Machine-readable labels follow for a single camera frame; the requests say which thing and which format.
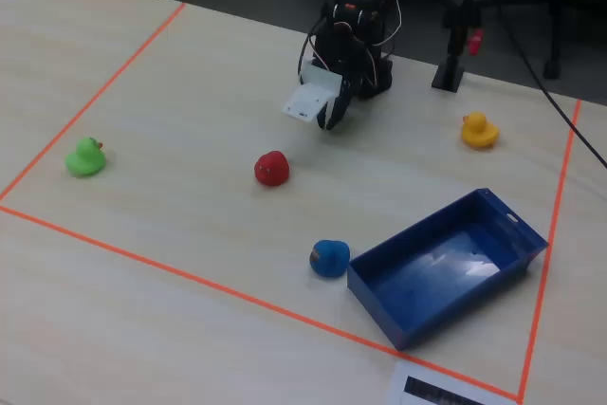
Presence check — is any green rubber duck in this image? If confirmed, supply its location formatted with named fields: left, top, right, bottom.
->
left=64, top=137, right=107, bottom=178

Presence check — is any orange tape border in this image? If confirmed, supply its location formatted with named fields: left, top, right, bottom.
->
left=0, top=1, right=582, bottom=404

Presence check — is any red rubber duck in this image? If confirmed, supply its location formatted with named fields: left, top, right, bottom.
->
left=253, top=150, right=291, bottom=188

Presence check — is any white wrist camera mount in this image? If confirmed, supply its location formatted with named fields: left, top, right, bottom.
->
left=281, top=58, right=346, bottom=124

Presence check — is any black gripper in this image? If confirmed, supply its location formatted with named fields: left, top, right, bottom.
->
left=316, top=42, right=378, bottom=132

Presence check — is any red clamp handle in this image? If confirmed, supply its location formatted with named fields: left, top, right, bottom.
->
left=467, top=28, right=486, bottom=57

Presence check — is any yellow rubber duck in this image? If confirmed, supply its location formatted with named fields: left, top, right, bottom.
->
left=460, top=111, right=501, bottom=150

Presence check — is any thick black cable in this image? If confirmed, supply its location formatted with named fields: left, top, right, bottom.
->
left=476, top=0, right=607, bottom=165

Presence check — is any small black clamp base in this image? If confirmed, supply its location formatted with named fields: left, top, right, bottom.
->
left=430, top=0, right=489, bottom=93

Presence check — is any blue plastic box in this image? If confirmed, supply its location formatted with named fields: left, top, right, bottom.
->
left=346, top=187, right=550, bottom=352

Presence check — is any blue rubber duck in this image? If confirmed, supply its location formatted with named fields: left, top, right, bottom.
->
left=308, top=238, right=351, bottom=279

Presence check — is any black camera cable on arm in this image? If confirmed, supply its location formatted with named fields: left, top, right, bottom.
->
left=297, top=15, right=333, bottom=86

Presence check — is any white paper with black bar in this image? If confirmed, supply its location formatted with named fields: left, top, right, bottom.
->
left=386, top=359, right=519, bottom=405

